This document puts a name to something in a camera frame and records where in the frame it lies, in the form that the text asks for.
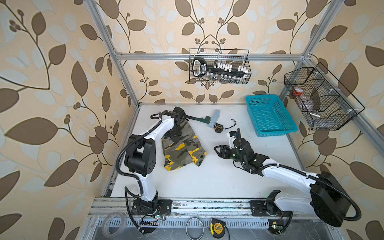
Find red capped item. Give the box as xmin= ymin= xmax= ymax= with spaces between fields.
xmin=292 ymin=87 xmax=304 ymax=97

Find light blue grey block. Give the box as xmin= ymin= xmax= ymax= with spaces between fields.
xmin=209 ymin=110 xmax=220 ymax=129

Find small black tape measure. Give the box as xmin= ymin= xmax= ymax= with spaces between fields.
xmin=214 ymin=119 xmax=237 ymax=133

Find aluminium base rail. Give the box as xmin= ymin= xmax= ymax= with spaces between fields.
xmin=89 ymin=197 xmax=316 ymax=220

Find yellow black tape measure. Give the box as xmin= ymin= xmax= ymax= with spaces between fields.
xmin=210 ymin=218 xmax=226 ymax=239

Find clear tape roll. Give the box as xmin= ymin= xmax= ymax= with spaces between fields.
xmin=102 ymin=212 xmax=127 ymax=238

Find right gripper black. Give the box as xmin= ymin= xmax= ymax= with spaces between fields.
xmin=213 ymin=144 xmax=246 ymax=166

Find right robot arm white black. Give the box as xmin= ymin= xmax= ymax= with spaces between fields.
xmin=214 ymin=130 xmax=362 ymax=227

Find clear plastic bag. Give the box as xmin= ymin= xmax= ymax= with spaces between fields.
xmin=301 ymin=96 xmax=320 ymax=119

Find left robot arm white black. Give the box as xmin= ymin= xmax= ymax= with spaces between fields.
xmin=116 ymin=107 xmax=185 ymax=216

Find black wire basket right wall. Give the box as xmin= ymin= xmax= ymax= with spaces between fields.
xmin=284 ymin=62 xmax=365 ymax=131

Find black wire basket back wall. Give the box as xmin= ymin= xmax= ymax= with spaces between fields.
xmin=189 ymin=48 xmax=252 ymax=85

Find camouflage yellow green trousers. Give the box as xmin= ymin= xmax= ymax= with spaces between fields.
xmin=162 ymin=120 xmax=207 ymax=171

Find teal plastic basket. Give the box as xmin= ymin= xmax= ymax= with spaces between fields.
xmin=245 ymin=95 xmax=298 ymax=137

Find black wire basket wall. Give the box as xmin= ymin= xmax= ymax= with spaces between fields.
xmin=189 ymin=48 xmax=252 ymax=85
xmin=284 ymin=62 xmax=365 ymax=131

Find black socket set holder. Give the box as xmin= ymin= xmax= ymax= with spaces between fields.
xmin=192 ymin=57 xmax=252 ymax=78

